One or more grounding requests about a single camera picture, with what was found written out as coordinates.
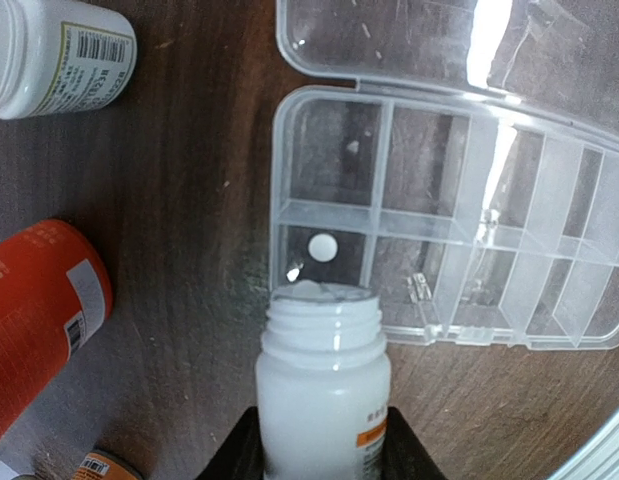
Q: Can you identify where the white round pill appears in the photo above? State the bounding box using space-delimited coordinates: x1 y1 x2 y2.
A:
308 233 338 263

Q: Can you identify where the orange pill bottle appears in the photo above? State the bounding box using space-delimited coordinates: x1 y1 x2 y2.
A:
0 219 113 439

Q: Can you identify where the front aluminium rail base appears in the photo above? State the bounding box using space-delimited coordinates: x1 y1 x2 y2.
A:
549 409 619 480

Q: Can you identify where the grey lid vitamin bottle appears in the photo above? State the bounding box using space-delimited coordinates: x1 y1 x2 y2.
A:
71 450 143 480

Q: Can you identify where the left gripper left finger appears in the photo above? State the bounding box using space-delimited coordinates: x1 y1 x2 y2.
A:
196 406 264 480

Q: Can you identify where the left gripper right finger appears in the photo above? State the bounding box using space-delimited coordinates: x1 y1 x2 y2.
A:
381 407 447 480

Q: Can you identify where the small white bottle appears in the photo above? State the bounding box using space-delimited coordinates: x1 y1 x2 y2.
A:
0 0 138 120
255 280 391 479

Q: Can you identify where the clear plastic pill organizer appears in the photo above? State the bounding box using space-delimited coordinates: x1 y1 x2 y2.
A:
269 1 619 351

